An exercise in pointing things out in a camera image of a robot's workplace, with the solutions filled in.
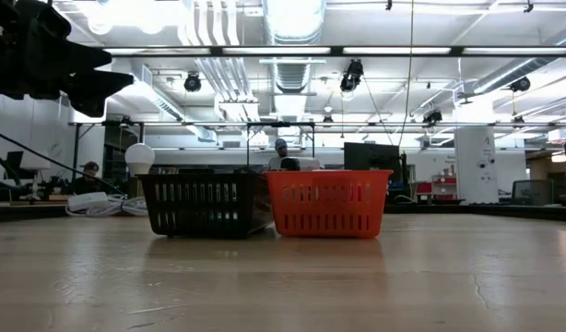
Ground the black plastic basket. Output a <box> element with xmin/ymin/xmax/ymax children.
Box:
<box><xmin>136</xmin><ymin>172</ymin><xmax>276</xmax><ymax>240</ymax></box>

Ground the black overhead camera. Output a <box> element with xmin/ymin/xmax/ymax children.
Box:
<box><xmin>339</xmin><ymin>58</ymin><xmax>365</xmax><ymax>93</ymax></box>

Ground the black background rig frame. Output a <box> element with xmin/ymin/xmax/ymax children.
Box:
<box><xmin>68</xmin><ymin>118</ymin><xmax>566</xmax><ymax>204</ymax></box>

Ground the black computer monitor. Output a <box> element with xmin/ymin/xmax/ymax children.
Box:
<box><xmin>342</xmin><ymin>141</ymin><xmax>402</xmax><ymax>182</ymax></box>

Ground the brass lamp with white bulb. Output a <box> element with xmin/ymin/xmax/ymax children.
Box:
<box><xmin>124</xmin><ymin>142</ymin><xmax>157</xmax><ymax>199</ymax></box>

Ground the person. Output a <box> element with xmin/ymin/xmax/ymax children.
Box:
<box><xmin>70</xmin><ymin>160</ymin><xmax>104</xmax><ymax>196</ymax></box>
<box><xmin>267</xmin><ymin>137</ymin><xmax>296</xmax><ymax>172</ymax></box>

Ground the white lamp cable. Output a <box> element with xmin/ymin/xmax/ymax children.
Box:
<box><xmin>65</xmin><ymin>194</ymin><xmax>149</xmax><ymax>218</ymax></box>

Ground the white lamp plug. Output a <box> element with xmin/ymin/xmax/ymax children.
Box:
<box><xmin>66</xmin><ymin>191</ymin><xmax>110</xmax><ymax>213</ymax></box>

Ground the red storage shelf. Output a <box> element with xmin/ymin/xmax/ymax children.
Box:
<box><xmin>414</xmin><ymin>174</ymin><xmax>459</xmax><ymax>202</ymax></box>

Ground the orange plastic basket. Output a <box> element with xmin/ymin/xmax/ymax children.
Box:
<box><xmin>263</xmin><ymin>169</ymin><xmax>395</xmax><ymax>240</ymax></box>

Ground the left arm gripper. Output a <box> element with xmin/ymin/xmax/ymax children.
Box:
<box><xmin>0</xmin><ymin>0</ymin><xmax>136</xmax><ymax>118</ymax></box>

